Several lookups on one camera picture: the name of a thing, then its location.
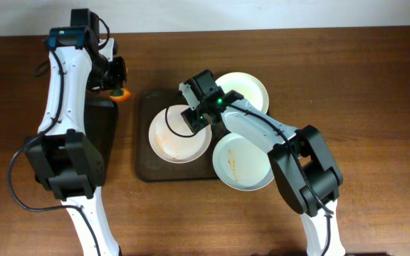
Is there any orange green scrub sponge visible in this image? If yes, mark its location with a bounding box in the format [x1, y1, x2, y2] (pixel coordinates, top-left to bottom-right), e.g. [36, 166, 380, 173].
[109, 87, 131, 102]

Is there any pink plate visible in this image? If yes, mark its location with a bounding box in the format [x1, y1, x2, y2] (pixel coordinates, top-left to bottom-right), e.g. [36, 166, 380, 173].
[148, 105, 212, 164]

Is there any pale blue plate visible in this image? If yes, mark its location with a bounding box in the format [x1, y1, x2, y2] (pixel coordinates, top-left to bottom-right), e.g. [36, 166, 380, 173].
[212, 133, 274, 191]

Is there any cream white plate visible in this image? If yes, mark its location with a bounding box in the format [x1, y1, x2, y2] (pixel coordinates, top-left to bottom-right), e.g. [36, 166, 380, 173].
[216, 72, 269, 114]

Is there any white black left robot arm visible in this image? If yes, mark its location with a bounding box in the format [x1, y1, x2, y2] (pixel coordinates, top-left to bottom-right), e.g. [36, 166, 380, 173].
[23, 9, 127, 255]

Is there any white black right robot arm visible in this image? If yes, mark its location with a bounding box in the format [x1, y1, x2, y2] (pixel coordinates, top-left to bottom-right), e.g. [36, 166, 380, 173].
[180, 90, 346, 255]

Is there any small black tray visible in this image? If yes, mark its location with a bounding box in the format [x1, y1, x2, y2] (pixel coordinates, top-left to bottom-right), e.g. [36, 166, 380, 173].
[84, 98, 119, 185]

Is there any brown plastic serving tray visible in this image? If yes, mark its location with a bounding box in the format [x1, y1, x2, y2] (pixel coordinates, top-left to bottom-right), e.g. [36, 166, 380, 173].
[134, 89, 229, 183]

